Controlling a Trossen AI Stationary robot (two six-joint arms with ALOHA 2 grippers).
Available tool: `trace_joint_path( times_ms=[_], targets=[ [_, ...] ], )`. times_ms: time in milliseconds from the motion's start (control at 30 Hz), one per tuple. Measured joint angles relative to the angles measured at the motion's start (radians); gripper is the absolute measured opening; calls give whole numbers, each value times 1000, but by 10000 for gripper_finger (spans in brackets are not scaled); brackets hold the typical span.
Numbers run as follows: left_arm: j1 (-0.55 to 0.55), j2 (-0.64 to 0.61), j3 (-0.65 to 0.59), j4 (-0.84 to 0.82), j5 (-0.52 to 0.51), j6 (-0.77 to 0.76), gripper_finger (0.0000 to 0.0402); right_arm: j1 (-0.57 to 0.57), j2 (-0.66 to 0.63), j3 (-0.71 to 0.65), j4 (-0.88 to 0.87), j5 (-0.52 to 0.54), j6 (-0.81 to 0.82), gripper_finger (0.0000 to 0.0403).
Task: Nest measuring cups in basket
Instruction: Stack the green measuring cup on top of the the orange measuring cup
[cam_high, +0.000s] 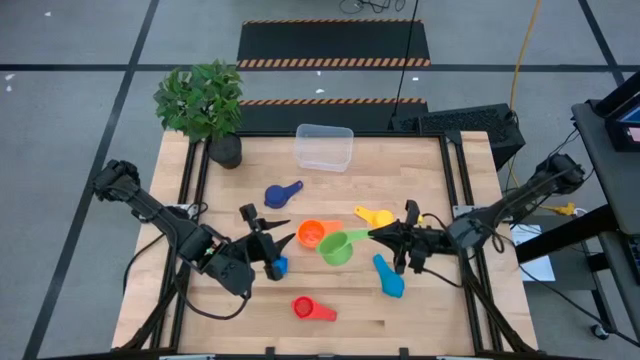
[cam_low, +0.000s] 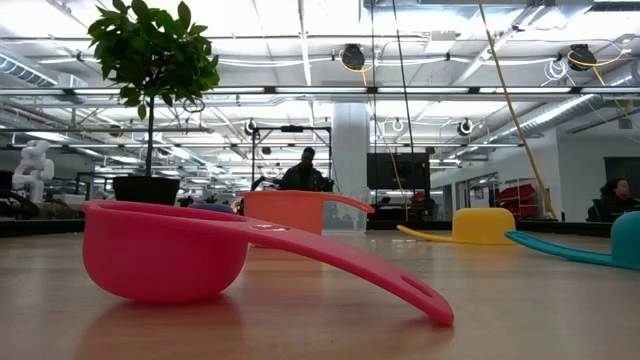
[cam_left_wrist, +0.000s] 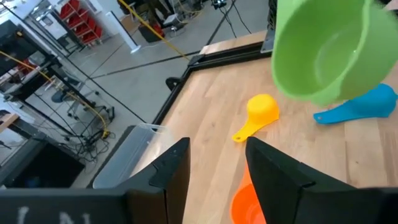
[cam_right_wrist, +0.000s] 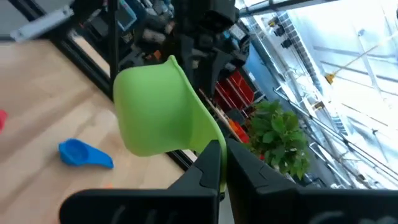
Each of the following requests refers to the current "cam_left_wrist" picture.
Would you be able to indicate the white post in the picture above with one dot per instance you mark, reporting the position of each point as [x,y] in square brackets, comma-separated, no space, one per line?
[122,31]

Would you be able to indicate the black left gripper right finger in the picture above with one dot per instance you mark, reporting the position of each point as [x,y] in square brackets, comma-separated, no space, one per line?
[273,186]

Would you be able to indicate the black equipment cabinet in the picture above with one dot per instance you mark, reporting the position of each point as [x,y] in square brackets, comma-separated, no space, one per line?
[46,168]

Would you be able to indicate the yellow measuring cup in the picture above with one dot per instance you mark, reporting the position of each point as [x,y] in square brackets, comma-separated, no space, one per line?
[262,109]

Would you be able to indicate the shelf with red bins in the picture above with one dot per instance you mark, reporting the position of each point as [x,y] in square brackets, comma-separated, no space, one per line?
[81,25]

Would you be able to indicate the light blue measuring cup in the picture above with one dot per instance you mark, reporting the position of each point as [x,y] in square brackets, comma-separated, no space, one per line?
[367,105]

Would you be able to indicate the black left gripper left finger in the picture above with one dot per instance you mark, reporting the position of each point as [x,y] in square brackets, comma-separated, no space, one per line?
[174,174]

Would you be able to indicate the green measuring cup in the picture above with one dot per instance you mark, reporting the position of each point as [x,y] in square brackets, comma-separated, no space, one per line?
[326,46]

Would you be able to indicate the clear plastic basket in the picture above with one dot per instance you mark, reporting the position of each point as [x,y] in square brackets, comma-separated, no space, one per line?
[130,155]

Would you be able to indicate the orange measuring cup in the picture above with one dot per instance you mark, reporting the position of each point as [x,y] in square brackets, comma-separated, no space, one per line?
[244,205]

